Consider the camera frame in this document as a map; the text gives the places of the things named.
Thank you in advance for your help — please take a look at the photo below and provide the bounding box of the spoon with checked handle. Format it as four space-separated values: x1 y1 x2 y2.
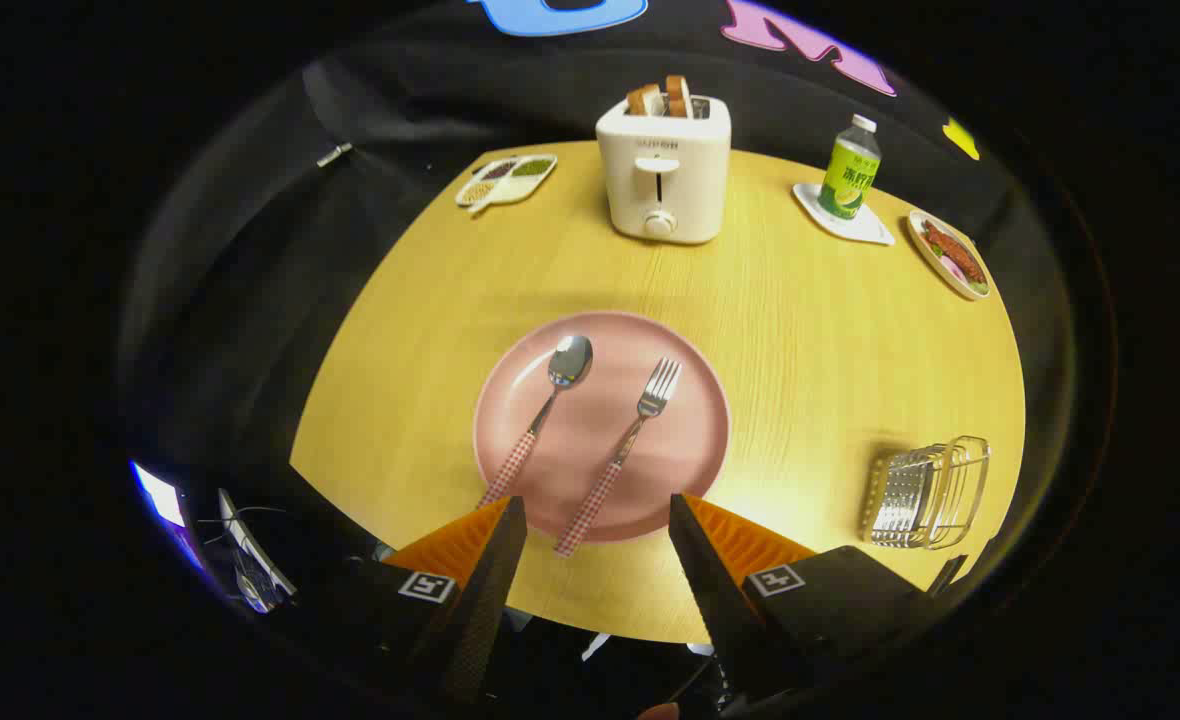
477 334 595 511

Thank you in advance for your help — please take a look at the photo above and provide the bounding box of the white plate with food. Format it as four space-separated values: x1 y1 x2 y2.
906 209 993 302

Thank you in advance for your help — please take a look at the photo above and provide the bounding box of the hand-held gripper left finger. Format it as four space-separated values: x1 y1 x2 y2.
270 495 529 706

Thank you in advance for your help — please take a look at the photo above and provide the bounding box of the lit laptop screen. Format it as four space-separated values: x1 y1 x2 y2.
130 460 206 571

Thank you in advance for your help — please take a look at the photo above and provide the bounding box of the green drink bottle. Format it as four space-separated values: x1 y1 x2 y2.
817 113 883 222

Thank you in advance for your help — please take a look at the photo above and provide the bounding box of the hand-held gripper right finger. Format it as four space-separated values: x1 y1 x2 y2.
668 492 951 706

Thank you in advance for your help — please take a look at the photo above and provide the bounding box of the white divided snack dish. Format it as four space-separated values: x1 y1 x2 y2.
455 153 559 214

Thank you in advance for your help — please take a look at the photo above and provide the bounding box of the metal wire cutlery basket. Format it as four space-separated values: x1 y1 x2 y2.
860 435 992 551

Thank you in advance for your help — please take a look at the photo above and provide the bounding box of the white coaster tray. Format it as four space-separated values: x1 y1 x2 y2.
792 181 896 247

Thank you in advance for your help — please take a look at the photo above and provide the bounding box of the white toaster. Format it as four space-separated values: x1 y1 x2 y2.
595 93 733 245

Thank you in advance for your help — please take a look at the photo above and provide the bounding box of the pink round plate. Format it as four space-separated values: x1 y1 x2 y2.
473 311 731 544

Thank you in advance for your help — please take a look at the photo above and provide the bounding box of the fork with checked handle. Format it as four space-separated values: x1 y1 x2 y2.
553 357 683 558

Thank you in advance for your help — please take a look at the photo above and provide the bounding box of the white flat stand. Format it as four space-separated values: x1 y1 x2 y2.
215 488 297 613

